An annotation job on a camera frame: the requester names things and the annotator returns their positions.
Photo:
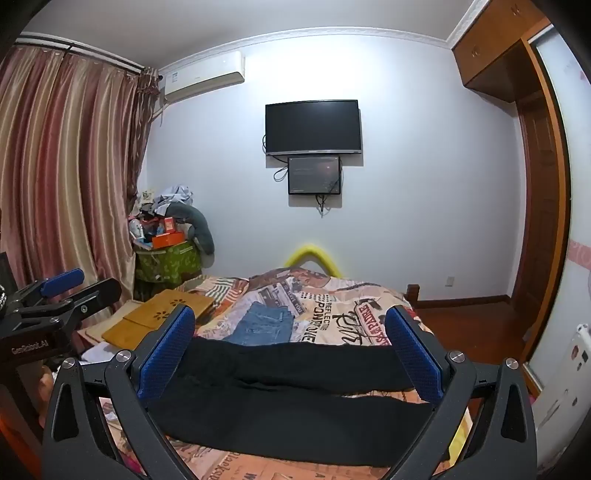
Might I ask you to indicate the green storage box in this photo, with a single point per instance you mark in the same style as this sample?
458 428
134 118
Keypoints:
168 265

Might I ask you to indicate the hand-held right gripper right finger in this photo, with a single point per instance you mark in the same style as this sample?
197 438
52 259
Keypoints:
413 355

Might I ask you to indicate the white air conditioner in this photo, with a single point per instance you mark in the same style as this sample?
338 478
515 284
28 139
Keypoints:
203 76

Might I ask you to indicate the wooden overhead cabinet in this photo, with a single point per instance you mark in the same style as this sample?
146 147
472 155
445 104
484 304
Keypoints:
498 50

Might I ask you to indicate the white cloth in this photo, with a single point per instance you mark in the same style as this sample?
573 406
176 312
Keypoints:
97 355

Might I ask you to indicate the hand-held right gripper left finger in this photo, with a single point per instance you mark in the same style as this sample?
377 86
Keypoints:
168 353

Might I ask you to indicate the pile of light clothes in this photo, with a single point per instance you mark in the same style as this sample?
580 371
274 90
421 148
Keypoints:
173 196

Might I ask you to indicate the small black wall monitor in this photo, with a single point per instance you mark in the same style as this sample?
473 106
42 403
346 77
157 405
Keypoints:
314 175

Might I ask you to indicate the black wall television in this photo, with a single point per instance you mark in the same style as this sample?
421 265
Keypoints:
313 125

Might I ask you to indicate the blue jeans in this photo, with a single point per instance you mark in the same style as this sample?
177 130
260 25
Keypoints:
263 323

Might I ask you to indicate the black pants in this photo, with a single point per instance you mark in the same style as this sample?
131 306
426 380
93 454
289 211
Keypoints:
286 406

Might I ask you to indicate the printed blanket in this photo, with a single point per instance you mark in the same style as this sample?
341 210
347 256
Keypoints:
332 314

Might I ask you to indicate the frosted glass sliding door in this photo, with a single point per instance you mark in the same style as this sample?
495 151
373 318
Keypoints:
575 184

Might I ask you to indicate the grey pillow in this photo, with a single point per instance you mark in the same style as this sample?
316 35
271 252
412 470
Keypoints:
201 226

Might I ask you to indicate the striped pink curtain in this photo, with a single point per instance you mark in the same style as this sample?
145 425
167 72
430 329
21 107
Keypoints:
69 161

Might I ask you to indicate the curtain rail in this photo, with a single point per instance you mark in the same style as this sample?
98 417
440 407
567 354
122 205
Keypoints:
83 48

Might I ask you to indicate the white appliance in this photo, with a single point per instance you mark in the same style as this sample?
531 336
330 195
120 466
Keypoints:
568 369

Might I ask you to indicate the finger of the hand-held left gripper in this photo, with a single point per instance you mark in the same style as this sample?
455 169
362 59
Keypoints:
94 295
62 281

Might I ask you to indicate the brown cardboard box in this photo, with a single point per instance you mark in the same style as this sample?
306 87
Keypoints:
147 314

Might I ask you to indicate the yellow foam cushion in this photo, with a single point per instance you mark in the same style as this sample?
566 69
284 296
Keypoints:
314 251

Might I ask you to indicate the orange box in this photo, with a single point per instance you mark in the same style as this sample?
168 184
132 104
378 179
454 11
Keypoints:
168 240

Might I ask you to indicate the red box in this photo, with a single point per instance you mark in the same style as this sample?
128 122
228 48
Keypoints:
169 225

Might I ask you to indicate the wooden door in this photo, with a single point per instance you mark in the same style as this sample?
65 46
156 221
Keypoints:
538 207

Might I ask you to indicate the wooden bed post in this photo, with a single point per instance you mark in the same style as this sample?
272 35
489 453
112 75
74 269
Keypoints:
413 295

